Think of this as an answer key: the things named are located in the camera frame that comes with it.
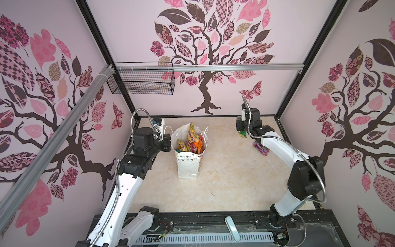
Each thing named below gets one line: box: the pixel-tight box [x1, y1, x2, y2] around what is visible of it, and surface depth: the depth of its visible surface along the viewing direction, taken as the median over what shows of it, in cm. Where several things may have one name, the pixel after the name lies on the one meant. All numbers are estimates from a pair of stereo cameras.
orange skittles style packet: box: [188, 121, 200, 154], surface depth 79 cm
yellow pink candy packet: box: [177, 138, 191, 152], surface depth 80 cm
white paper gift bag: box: [170, 122, 208, 180], surface depth 77 cm
